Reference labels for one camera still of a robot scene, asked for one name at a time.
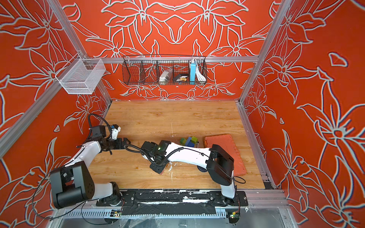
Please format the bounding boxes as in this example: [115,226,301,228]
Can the dark blue lego brick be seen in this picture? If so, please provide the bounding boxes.
[185,137,195,147]

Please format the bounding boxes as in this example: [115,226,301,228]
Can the lime lego brick lone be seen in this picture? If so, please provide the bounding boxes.
[191,136,198,144]

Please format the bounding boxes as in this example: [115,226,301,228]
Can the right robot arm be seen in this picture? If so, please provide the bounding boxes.
[141,140,236,199]

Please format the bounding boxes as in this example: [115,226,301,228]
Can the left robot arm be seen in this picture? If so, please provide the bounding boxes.
[50,124,130,209]

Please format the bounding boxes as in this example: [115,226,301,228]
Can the dark blue round disc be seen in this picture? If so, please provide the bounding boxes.
[197,166,207,173]

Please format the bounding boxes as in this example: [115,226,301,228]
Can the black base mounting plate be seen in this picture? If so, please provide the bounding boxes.
[96,189,248,217]

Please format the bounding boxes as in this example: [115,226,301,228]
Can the orange tool case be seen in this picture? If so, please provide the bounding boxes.
[204,134,247,176]

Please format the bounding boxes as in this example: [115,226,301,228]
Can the clear bag in basket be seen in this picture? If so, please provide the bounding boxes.
[158,69,173,85]

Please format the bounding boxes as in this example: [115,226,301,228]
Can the black object in basket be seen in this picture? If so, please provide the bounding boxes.
[173,73,190,82]

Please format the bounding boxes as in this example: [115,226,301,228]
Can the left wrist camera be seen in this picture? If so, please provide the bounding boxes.
[111,124,121,140]

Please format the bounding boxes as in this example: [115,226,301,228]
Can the black wire wall basket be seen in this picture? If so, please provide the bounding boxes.
[122,55,208,86]

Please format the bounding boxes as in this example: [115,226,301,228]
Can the clear plastic wall bin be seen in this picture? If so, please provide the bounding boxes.
[56,59,106,95]

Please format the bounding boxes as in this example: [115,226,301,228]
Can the white cables in basket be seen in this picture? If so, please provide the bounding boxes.
[195,66,207,84]

